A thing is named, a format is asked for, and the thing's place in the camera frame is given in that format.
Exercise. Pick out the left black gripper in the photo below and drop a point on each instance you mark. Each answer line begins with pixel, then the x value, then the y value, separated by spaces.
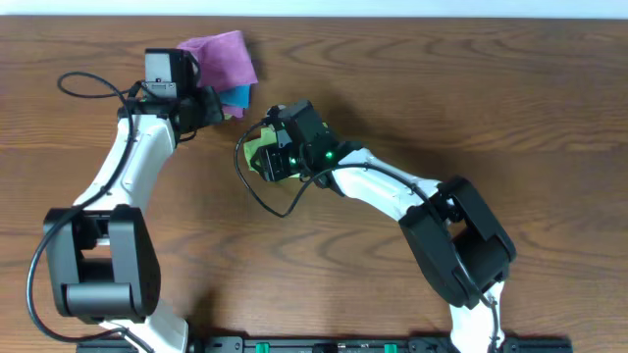
pixel 211 105

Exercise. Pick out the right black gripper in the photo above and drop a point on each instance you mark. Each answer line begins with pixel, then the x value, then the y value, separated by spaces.
pixel 270 169

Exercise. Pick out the light green cloth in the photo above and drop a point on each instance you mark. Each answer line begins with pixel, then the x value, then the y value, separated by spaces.
pixel 266 137

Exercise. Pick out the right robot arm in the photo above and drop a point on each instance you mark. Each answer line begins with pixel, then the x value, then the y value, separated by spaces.
pixel 460 247

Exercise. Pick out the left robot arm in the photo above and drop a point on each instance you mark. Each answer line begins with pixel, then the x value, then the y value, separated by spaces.
pixel 102 264

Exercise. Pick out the blue folded cloth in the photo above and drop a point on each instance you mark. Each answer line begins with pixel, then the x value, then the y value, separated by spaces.
pixel 238 96

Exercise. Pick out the purple folded cloth on top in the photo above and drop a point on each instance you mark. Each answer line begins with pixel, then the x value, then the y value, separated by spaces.
pixel 223 59

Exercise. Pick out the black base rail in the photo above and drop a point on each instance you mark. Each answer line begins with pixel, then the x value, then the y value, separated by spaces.
pixel 417 344

